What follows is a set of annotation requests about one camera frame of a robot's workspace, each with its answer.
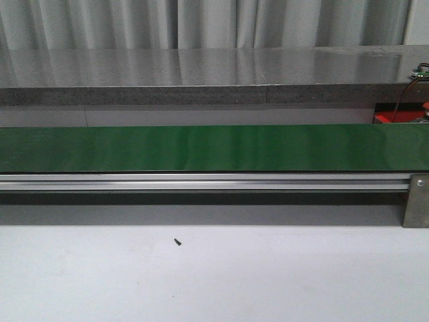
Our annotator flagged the grey stone counter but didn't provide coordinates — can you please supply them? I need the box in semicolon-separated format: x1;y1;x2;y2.
1;45;428;106

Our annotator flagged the red plastic tray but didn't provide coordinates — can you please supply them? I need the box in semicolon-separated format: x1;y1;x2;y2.
373;103;428;124

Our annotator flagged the green conveyor belt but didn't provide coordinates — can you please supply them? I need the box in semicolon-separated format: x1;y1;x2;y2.
1;123;428;173

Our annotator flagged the small green circuit board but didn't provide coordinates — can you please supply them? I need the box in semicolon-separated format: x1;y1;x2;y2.
409;63;429;81

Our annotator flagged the grey white curtain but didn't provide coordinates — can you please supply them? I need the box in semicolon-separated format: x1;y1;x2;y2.
1;1;410;50

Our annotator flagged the aluminium conveyor side rail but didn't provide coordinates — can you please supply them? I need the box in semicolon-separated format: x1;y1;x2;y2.
1;172;412;192

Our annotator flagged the metal conveyor support bracket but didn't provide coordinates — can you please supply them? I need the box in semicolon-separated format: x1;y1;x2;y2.
403;174;429;228

